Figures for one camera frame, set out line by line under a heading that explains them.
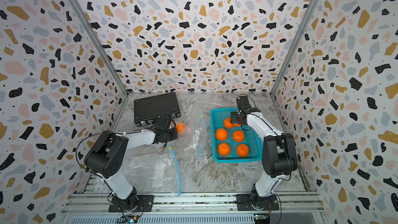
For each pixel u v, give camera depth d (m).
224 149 0.88
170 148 0.83
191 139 0.97
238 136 0.92
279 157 0.48
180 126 0.94
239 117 0.69
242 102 0.75
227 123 0.99
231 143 0.95
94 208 0.73
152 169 0.84
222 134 0.92
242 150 0.87
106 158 0.48
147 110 1.04
